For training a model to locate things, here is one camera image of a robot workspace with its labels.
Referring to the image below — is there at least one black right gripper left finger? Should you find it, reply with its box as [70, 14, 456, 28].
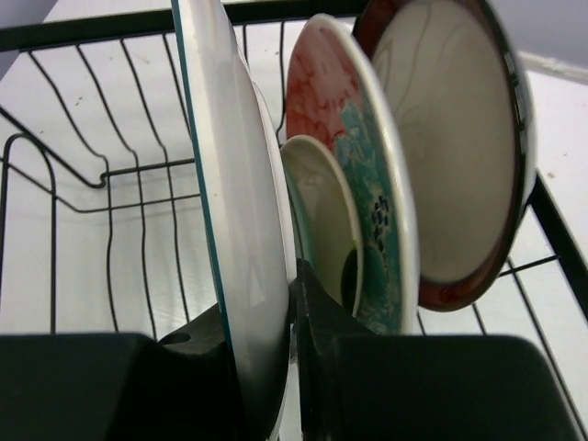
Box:
[1, 306, 244, 440]

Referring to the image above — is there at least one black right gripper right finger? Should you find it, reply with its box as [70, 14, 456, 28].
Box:
[291, 261, 581, 440]

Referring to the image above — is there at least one black wire dish rack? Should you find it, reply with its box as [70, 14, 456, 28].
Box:
[1, 1, 587, 440]

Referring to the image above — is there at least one cream plate with black sprig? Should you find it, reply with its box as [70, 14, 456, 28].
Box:
[281, 135, 364, 316]

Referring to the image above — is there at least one white plate with orange sunburst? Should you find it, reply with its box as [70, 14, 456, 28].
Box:
[172, 1, 296, 437]

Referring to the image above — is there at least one red and teal floral plate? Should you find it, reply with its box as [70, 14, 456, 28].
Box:
[285, 14, 420, 334]

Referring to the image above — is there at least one dark red rimmed cream plate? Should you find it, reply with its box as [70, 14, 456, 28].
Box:
[353, 1, 537, 311]

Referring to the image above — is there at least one blue patterned teal plate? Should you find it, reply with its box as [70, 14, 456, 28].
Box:
[288, 183, 316, 269]

